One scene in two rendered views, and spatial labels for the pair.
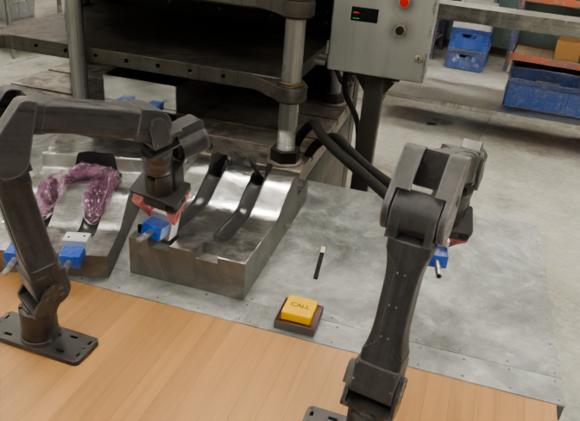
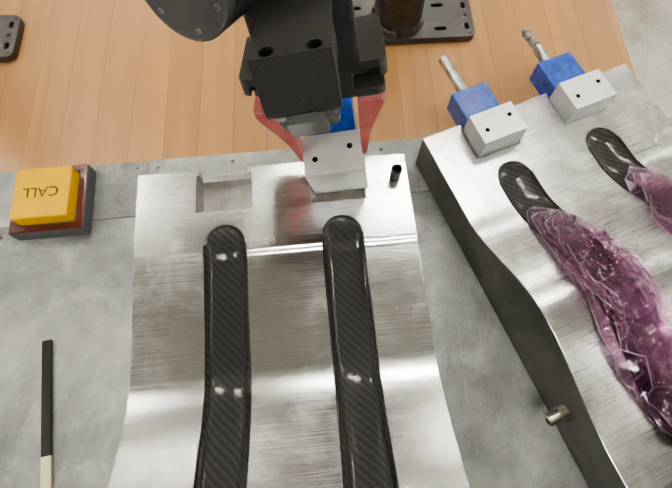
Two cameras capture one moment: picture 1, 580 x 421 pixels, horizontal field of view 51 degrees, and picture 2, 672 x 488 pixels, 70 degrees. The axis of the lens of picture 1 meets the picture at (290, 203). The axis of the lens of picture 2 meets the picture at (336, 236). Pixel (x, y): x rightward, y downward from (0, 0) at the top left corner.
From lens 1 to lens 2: 133 cm
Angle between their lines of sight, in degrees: 82
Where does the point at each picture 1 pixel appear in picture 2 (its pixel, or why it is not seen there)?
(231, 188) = (291, 465)
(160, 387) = not seen: hidden behind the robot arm
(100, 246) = (458, 158)
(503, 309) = not seen: outside the picture
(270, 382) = (74, 78)
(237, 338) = (145, 130)
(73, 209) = (603, 216)
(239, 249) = (166, 215)
